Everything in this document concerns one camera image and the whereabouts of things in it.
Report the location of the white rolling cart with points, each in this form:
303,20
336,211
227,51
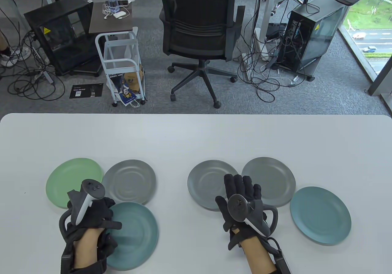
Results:
119,61

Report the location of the white power bank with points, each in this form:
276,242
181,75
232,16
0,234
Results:
119,14

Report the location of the brown paper bag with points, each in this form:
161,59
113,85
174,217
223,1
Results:
134,81

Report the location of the black floor box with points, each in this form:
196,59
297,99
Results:
275,30

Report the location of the person's left hand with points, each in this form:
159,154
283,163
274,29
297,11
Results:
98,212

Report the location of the blue printed bag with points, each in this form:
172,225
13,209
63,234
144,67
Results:
122,90

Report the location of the person's right hand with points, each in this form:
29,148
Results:
242,185

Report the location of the black printed flyer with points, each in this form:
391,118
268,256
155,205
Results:
85,91

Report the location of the grey power strip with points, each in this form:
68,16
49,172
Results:
48,77

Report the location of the black glass-panel cabinet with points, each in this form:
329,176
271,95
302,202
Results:
61,41

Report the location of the teal plate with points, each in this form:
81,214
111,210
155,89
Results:
137,234
320,215

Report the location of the brown side table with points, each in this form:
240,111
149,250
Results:
110,24

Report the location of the green plate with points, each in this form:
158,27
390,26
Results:
69,176

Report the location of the person's left forearm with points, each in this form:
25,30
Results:
87,246

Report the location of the grey plate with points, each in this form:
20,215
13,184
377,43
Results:
272,174
131,180
205,180

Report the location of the black smartphone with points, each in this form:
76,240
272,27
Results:
123,2

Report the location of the black computer tower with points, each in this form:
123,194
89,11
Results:
318,35

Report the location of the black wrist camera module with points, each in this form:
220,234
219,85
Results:
108,245

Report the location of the grey white handheld controller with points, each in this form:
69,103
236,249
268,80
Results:
92,189
235,206

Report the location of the grey window frame post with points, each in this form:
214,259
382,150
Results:
381,82

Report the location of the black office chair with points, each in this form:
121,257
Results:
199,16

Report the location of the person's right forearm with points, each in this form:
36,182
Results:
257,255

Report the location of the black wrist sensor box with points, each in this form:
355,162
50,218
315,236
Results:
283,264
66,263

